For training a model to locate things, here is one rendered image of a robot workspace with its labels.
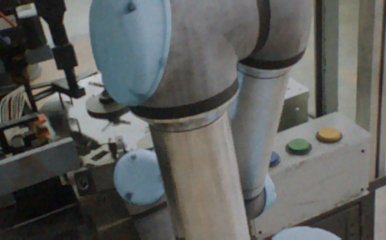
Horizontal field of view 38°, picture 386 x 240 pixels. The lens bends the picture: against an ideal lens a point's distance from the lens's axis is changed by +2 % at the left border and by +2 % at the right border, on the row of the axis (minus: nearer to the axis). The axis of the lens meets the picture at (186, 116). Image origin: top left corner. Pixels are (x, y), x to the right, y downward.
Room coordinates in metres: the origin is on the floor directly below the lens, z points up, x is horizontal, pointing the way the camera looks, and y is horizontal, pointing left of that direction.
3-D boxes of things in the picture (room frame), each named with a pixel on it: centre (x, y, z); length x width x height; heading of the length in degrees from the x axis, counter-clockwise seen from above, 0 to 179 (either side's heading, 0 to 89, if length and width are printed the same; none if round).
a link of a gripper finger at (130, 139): (0.91, 0.11, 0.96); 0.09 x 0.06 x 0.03; 8
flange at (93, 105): (1.09, 0.16, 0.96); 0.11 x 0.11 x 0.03
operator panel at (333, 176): (0.89, -0.20, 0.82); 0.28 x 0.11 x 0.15; 109
